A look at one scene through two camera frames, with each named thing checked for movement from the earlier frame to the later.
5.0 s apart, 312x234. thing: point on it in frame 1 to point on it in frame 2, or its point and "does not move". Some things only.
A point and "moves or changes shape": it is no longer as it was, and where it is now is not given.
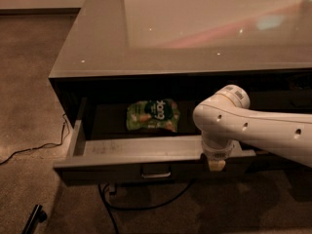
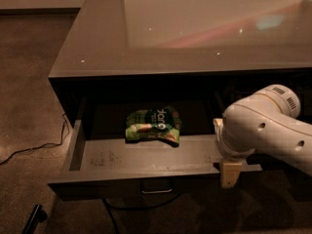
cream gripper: (216, 154) to (224, 144)
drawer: (144, 141) moves or changes shape
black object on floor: (37, 215) does not move
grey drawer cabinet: (139, 58) does not move
